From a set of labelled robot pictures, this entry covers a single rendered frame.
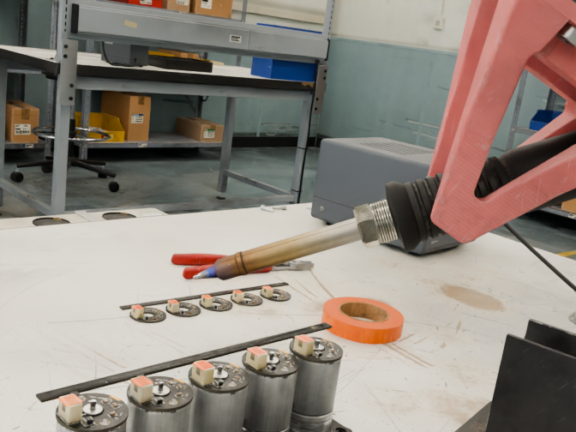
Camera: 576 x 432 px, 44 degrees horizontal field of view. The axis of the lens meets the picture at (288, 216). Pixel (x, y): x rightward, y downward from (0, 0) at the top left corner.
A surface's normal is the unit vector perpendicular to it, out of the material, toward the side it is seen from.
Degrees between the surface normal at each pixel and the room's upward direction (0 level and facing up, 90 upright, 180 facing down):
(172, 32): 90
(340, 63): 90
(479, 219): 99
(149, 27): 90
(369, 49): 90
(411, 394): 0
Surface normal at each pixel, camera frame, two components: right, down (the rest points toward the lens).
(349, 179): -0.67, 0.10
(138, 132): 0.73, 0.25
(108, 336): 0.13, -0.96
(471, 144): -0.15, 0.37
